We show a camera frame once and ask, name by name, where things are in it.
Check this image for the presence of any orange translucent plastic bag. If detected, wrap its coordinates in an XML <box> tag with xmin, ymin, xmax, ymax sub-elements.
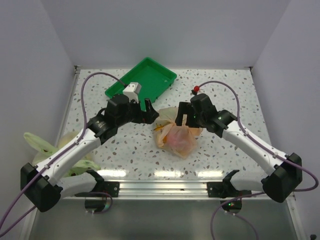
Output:
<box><xmin>153</xmin><ymin>107</ymin><xmax>203</xmax><ymax>159</ymax></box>

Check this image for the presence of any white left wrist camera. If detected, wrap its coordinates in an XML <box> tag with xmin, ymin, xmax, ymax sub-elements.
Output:
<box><xmin>122</xmin><ymin>82</ymin><xmax>142</xmax><ymax>103</ymax></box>

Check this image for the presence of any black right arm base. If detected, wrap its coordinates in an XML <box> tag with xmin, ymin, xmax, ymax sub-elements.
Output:
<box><xmin>206</xmin><ymin>169</ymin><xmax>252</xmax><ymax>199</ymax></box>

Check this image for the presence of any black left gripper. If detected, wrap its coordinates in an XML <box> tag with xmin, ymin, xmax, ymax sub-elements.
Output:
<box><xmin>116</xmin><ymin>97</ymin><xmax>159</xmax><ymax>127</ymax></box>

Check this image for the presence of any green translucent plastic bag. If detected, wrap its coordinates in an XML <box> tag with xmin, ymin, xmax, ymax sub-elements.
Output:
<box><xmin>23</xmin><ymin>131</ymin><xmax>101</xmax><ymax>177</ymax></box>

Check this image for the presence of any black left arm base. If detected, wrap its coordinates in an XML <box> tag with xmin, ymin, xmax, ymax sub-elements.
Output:
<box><xmin>86</xmin><ymin>169</ymin><xmax>120</xmax><ymax>198</ymax></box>

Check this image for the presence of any green plastic tray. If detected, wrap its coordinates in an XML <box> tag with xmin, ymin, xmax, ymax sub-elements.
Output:
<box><xmin>120</xmin><ymin>57</ymin><xmax>177</xmax><ymax>111</ymax></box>

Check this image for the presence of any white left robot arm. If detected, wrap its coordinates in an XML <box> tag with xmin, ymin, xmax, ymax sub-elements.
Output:
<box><xmin>20</xmin><ymin>94</ymin><xmax>159</xmax><ymax>213</ymax></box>

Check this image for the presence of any red cable connector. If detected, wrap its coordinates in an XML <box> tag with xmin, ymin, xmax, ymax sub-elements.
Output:
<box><xmin>191</xmin><ymin>85</ymin><xmax>200</xmax><ymax>96</ymax></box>

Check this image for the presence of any aluminium side rail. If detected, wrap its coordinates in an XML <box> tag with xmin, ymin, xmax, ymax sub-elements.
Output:
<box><xmin>55</xmin><ymin>65</ymin><xmax>81</xmax><ymax>145</ymax></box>

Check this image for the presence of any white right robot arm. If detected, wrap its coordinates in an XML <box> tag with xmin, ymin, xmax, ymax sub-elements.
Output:
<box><xmin>175</xmin><ymin>93</ymin><xmax>303</xmax><ymax>203</ymax></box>

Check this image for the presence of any aluminium front rail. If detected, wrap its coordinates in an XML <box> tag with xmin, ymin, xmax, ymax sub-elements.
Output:
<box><xmin>32</xmin><ymin>181</ymin><xmax>296</xmax><ymax>201</ymax></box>

